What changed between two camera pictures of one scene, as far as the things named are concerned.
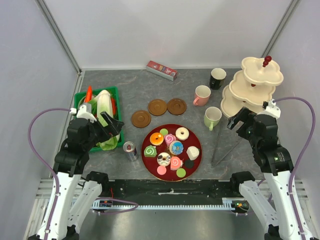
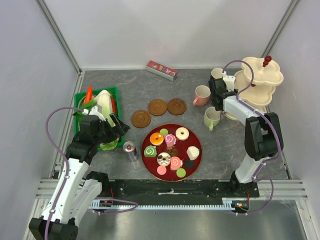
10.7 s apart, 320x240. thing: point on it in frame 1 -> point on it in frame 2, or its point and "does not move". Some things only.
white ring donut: (182, 133) does not move
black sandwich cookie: (189, 164) does not move
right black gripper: (242, 115) -> (235, 91)
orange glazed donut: (156, 138) does not move
